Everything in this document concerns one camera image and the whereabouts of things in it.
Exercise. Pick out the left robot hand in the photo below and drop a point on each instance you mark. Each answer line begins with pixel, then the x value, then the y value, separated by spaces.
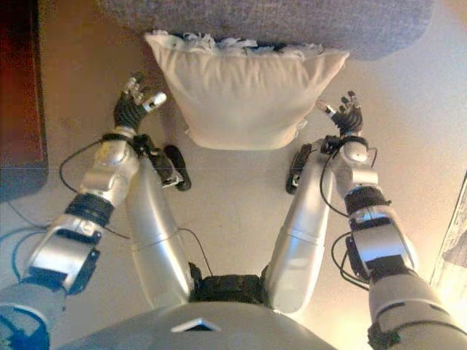
pixel 127 113

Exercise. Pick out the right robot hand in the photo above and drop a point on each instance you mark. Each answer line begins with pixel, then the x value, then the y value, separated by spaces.
pixel 350 118

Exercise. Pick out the white fringed cushion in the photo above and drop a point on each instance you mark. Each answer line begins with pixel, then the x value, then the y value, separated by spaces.
pixel 244 98

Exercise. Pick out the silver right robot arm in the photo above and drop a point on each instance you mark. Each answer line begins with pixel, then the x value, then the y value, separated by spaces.
pixel 383 244

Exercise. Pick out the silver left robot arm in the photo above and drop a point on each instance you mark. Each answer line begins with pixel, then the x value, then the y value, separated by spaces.
pixel 106 171

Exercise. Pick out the glossy brown wooden cabinet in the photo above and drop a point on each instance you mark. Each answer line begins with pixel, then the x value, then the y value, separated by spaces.
pixel 22 109

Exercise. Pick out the grey fabric armchair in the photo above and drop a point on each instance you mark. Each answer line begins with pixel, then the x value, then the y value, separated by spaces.
pixel 292 22

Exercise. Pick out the grey patterned floor mat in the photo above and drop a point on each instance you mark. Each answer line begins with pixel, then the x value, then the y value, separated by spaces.
pixel 456 248

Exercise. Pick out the grey robot torso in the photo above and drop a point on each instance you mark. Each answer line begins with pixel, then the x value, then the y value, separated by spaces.
pixel 219 328

